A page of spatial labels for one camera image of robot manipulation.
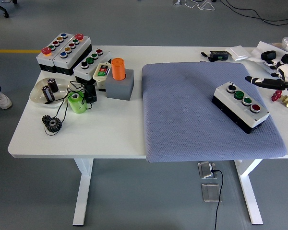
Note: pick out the four-button control box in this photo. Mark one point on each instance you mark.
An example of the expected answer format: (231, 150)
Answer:
(86, 70)
(244, 110)

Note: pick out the five-button box with mushroom button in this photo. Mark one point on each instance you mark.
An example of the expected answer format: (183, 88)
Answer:
(45, 61)
(69, 61)

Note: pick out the black module with green terminal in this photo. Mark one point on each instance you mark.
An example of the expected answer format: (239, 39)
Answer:
(219, 55)

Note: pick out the black screwdriver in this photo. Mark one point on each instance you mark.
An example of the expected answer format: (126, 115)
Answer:
(205, 55)

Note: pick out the grey-blue textured mat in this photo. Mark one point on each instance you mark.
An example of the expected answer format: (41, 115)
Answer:
(182, 107)

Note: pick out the open metal floor socket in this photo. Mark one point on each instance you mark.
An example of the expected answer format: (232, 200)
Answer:
(206, 170)

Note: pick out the closed metal floor plate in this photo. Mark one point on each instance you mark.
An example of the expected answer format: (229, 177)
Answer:
(211, 192)

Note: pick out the grey block holder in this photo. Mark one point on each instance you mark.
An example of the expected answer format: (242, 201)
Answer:
(118, 89)

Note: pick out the orange cylinder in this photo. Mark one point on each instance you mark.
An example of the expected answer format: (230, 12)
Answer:
(118, 69)

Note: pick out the white table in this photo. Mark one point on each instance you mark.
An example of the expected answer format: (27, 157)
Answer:
(98, 134)

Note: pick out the small black box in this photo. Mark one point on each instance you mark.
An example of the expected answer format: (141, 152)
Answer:
(90, 94)

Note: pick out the green plastic cylinder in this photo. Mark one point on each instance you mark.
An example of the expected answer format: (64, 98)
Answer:
(77, 104)

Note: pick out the dark cylindrical capacitor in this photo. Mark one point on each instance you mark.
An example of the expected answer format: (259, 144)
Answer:
(53, 85)
(48, 94)

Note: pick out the large dark metal gear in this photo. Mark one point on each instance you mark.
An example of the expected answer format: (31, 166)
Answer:
(54, 125)

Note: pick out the small dark metal gear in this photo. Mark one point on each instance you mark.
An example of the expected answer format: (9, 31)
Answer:
(45, 119)

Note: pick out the shallow clear dish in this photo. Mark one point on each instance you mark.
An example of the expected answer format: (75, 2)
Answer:
(37, 95)

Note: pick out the person's white shoe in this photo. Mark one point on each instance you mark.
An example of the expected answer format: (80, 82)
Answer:
(1, 100)

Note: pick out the black office chair base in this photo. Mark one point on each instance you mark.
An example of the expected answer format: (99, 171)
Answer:
(0, 8)

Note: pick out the white wall switch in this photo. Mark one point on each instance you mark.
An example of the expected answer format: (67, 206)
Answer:
(238, 53)

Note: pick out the small metal bracket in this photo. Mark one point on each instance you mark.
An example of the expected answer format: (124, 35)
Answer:
(177, 2)

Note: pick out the cream red-green switch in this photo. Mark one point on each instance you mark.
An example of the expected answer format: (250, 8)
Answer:
(99, 76)

